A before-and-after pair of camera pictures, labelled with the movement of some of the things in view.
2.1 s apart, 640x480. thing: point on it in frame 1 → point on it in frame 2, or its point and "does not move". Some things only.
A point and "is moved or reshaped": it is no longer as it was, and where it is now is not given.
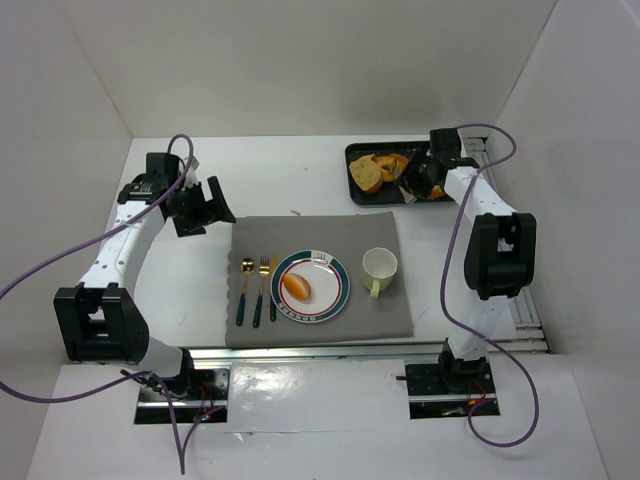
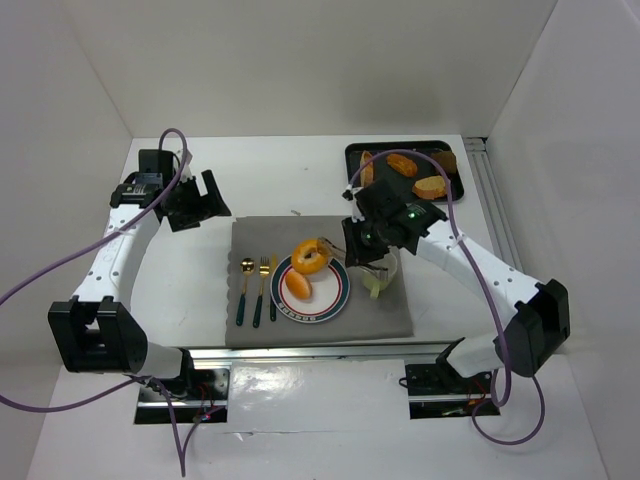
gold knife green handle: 273,315 does not move
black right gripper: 420,176 → 357,245
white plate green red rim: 330,286 does not move
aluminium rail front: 364,351 does not move
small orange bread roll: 297,285 does not move
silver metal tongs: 409,198 is moved or reshaped
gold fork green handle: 264,270 does not move
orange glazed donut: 391,165 → 306,257
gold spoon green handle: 247,266 does not move
